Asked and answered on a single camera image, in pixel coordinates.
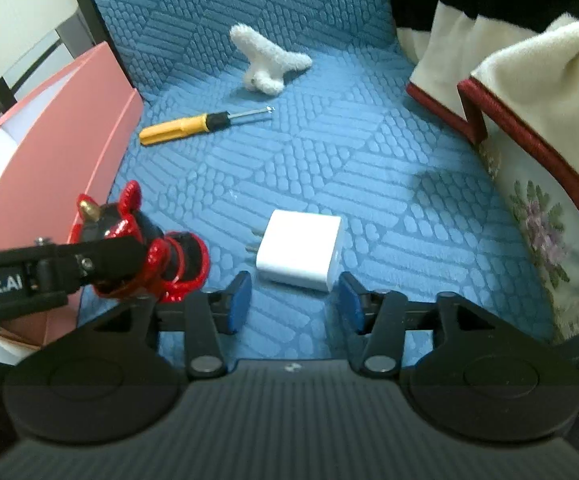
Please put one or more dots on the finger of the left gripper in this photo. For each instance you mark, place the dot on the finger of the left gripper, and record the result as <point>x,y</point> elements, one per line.
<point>41,278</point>

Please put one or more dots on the red lion dance figurine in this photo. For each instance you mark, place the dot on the red lion dance figurine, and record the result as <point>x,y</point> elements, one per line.
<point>167,265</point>

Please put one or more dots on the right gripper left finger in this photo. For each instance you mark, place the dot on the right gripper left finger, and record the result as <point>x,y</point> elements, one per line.
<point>202,317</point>

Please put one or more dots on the floral cream cushion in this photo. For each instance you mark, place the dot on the floral cream cushion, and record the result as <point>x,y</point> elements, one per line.
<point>548,219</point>

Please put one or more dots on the patterned fleece blanket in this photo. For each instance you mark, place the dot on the patterned fleece blanket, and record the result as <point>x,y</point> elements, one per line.
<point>509,63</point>

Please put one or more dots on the yellow handled screwdriver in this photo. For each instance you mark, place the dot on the yellow handled screwdriver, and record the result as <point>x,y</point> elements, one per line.
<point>191,126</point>

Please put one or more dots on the white charger plug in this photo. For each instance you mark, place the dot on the white charger plug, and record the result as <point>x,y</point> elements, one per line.
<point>300,249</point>

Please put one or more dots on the pink cardboard box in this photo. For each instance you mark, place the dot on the pink cardboard box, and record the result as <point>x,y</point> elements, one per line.
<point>65,138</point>

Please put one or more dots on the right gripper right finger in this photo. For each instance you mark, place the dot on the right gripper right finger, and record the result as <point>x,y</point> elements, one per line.
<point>384,318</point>

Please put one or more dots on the blue textured sofa cover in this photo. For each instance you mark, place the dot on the blue textured sofa cover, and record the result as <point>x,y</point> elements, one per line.
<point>420,213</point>

